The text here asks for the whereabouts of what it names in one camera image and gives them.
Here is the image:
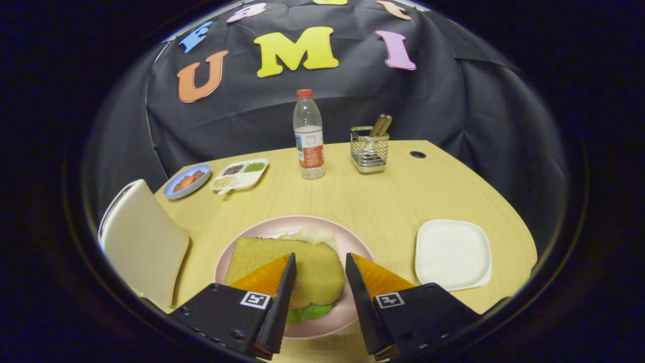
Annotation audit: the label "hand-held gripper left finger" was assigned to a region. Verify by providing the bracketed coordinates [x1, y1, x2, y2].
[169, 253, 297, 359]

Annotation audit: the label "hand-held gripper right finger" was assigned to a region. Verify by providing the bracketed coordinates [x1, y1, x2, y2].
[345, 253, 482, 361]

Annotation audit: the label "green lettuce leaf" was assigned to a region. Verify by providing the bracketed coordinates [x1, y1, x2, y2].
[279, 228, 339, 324]

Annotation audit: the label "brown toast slice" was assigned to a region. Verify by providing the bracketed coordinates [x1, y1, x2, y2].
[224, 237, 346, 310]

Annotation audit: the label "pink plate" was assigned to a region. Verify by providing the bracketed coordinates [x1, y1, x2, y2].
[214, 215, 376, 339]

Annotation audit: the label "white square plate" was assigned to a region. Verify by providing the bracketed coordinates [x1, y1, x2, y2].
[415, 219, 492, 291]

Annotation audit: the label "white divided tray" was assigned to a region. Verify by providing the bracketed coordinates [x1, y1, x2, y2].
[210, 158, 269, 195]

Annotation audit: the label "blue plate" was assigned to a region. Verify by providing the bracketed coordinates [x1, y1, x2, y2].
[163, 163, 212, 201]

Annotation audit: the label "white toaster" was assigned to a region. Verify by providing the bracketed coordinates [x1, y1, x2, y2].
[97, 179, 190, 307]

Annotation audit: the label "clear water bottle red cap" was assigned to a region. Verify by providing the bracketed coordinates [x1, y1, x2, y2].
[293, 89, 326, 180]

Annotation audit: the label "red food slices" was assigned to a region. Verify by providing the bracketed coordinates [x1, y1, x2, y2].
[172, 170, 206, 193]

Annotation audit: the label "black backdrop cloth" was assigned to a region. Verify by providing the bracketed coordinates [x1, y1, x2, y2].
[83, 0, 567, 243]

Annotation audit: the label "metal wire utensil holder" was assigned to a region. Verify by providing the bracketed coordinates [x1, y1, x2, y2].
[350, 126, 390, 174]

